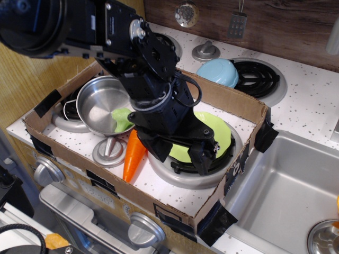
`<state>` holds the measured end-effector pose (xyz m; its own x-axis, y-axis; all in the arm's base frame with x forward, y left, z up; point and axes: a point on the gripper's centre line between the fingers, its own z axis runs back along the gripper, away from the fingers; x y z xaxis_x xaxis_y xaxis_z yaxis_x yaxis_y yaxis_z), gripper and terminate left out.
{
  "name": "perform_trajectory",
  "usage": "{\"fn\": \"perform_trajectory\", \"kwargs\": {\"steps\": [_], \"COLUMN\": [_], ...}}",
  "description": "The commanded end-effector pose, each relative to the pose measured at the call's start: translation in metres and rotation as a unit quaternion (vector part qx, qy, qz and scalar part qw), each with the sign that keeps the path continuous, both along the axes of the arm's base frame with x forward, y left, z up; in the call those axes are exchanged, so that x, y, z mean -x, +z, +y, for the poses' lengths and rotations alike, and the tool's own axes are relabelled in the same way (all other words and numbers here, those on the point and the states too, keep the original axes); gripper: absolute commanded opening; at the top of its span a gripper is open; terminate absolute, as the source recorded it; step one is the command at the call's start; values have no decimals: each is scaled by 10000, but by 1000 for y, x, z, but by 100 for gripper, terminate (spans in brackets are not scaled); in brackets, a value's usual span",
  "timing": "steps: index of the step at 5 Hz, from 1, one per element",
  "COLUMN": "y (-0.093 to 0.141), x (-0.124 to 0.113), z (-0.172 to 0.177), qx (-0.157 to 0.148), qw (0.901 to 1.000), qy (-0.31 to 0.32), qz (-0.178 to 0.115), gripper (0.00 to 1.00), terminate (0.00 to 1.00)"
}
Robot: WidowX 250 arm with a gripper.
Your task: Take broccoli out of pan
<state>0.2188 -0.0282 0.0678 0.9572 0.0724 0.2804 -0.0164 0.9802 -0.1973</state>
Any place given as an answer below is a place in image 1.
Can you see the silver oven knob left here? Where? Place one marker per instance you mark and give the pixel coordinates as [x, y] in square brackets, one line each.
[46, 172]

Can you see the silver oven door handle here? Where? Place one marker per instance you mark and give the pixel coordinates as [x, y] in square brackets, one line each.
[91, 228]

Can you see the back right stove burner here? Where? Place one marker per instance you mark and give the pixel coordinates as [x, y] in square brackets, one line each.
[261, 80]

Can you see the silver sink drain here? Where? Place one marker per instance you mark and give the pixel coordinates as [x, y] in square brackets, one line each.
[323, 237]

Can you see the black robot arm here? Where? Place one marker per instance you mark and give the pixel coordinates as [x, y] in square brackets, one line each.
[125, 46]

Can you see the green toy broccoli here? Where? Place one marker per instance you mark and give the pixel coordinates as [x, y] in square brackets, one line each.
[120, 115]

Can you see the cardboard fence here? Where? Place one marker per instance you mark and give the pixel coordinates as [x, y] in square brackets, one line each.
[185, 214]

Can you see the stove burner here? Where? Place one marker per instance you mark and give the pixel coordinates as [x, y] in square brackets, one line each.
[261, 80]
[170, 42]
[65, 116]
[196, 181]

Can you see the back left stove burner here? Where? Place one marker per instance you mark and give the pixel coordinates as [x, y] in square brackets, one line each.
[170, 42]

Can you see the silver sink basin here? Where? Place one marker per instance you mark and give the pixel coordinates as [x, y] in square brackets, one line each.
[283, 193]

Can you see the hanging silver ladle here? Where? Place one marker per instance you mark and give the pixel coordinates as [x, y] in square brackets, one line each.
[186, 14]

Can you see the silver oven knob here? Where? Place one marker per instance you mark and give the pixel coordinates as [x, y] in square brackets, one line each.
[46, 172]
[143, 232]

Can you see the silver back stove knob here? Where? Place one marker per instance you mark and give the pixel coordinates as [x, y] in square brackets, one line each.
[205, 52]

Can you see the silver metal pot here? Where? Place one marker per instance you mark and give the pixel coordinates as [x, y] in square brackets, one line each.
[96, 101]

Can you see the orange toy carrot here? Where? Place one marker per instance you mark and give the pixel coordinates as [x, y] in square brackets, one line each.
[134, 154]

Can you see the light blue plastic bowl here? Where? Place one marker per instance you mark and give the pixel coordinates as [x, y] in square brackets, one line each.
[220, 71]

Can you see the hanging silver spatula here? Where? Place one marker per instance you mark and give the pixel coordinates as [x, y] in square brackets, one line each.
[237, 23]

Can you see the silver oven knob right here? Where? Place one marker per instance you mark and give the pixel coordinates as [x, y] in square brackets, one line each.
[143, 232]

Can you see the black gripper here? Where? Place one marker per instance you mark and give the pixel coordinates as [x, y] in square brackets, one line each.
[170, 120]

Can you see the front right stove burner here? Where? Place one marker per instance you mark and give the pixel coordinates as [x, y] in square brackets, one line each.
[196, 181]

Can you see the silver front stove knob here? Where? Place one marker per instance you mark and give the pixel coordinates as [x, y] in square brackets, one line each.
[110, 152]

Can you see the front left stove burner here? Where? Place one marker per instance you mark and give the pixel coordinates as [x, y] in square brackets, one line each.
[65, 116]

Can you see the silver stove knob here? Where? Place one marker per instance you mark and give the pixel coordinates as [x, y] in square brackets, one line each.
[205, 52]
[110, 152]

